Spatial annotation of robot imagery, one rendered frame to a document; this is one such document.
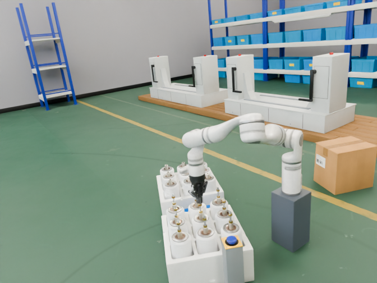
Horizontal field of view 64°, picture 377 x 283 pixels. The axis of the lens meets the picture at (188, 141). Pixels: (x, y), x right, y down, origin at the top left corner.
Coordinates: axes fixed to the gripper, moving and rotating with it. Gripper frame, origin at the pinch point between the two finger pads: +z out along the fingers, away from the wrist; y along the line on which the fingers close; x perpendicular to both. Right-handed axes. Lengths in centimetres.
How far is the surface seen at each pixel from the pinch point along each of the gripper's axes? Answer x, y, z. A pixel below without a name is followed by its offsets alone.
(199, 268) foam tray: -10.5, -17.3, 22.7
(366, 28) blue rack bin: 22, 479, -58
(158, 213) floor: 53, 19, 35
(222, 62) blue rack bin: 358, 573, -4
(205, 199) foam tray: 19.7, 29.2, 20.3
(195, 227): 0.3, -4.7, 12.7
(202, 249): -9.6, -12.6, 16.1
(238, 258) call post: -29.8, -15.7, 9.3
